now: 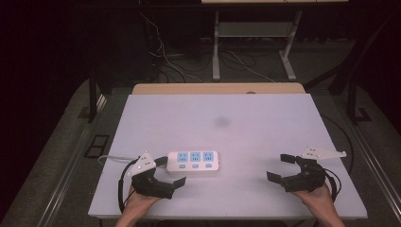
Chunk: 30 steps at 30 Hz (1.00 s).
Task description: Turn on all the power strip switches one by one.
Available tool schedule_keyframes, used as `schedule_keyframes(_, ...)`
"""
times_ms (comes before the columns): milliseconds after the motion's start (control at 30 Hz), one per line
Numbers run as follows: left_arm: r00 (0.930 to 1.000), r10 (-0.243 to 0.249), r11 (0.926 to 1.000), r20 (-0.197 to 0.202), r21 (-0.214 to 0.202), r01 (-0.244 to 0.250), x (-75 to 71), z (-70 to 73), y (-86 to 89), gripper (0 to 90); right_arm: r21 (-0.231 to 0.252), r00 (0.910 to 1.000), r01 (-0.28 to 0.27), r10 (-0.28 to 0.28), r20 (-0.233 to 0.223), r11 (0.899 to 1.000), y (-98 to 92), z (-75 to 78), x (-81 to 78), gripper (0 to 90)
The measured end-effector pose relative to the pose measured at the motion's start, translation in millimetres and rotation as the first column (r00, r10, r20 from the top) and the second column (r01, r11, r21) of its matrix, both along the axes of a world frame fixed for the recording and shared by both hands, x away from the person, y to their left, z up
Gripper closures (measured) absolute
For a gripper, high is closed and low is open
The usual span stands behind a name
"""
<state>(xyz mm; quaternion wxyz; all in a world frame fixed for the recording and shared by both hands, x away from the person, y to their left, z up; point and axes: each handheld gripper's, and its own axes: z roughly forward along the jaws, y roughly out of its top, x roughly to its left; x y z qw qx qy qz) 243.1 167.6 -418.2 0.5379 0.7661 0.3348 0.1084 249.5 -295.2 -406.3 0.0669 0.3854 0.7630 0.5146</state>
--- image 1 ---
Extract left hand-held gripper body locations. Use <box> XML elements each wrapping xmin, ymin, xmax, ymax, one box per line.
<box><xmin>127</xmin><ymin>150</ymin><xmax>176</xmax><ymax>200</ymax></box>

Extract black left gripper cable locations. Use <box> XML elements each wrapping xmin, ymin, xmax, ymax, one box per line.
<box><xmin>117</xmin><ymin>157</ymin><xmax>140</xmax><ymax>214</ymax></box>

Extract black floor cable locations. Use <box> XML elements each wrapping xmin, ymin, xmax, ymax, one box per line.
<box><xmin>321</xmin><ymin>113</ymin><xmax>356</xmax><ymax>176</ymax></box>

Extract white power strip cable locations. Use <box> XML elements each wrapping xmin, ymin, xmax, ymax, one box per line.
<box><xmin>96</xmin><ymin>154</ymin><xmax>140</xmax><ymax>166</ymax></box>

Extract black rectangular floor frame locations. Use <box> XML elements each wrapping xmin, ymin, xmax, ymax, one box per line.
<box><xmin>83</xmin><ymin>134</ymin><xmax>111</xmax><ymax>159</ymax></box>

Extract thin white floor cable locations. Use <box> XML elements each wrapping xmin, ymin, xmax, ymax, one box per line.
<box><xmin>139</xmin><ymin>11</ymin><xmax>204</xmax><ymax>83</ymax></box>
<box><xmin>226</xmin><ymin>49</ymin><xmax>276</xmax><ymax>83</ymax></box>

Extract white metal desk frame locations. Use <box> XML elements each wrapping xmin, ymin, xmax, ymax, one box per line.
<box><xmin>212</xmin><ymin>9</ymin><xmax>305</xmax><ymax>82</ymax></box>

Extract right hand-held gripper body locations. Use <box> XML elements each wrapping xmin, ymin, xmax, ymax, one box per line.
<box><xmin>282</xmin><ymin>145</ymin><xmax>347</xmax><ymax>193</ymax></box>

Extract person's left hand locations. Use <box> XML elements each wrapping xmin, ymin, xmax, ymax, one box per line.
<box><xmin>124</xmin><ymin>186</ymin><xmax>162</xmax><ymax>217</ymax></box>

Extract black metal stand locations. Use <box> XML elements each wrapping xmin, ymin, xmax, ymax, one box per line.
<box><xmin>87</xmin><ymin>67</ymin><xmax>99</xmax><ymax>124</ymax></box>
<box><xmin>345</xmin><ymin>74</ymin><xmax>374</xmax><ymax>125</ymax></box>

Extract white power strip blue sockets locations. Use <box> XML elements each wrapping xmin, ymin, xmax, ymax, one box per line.
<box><xmin>166</xmin><ymin>150</ymin><xmax>222</xmax><ymax>174</ymax></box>

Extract wooden table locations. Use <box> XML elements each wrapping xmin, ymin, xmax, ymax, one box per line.
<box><xmin>131</xmin><ymin>82</ymin><xmax>306</xmax><ymax>96</ymax></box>

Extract metal floor rail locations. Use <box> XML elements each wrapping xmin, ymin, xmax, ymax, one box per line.
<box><xmin>37</xmin><ymin>94</ymin><xmax>109</xmax><ymax>227</ymax></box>
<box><xmin>344</xmin><ymin>121</ymin><xmax>401</xmax><ymax>223</ymax></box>

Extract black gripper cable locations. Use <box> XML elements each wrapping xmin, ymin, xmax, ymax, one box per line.
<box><xmin>117</xmin><ymin>157</ymin><xmax>140</xmax><ymax>214</ymax></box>
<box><xmin>323</xmin><ymin>167</ymin><xmax>343</xmax><ymax>203</ymax></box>

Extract person's right hand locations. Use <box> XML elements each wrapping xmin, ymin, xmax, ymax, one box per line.
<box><xmin>290</xmin><ymin>183</ymin><xmax>336</xmax><ymax>216</ymax></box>

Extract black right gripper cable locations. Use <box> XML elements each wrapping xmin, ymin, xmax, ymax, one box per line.
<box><xmin>323</xmin><ymin>167</ymin><xmax>343</xmax><ymax>203</ymax></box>

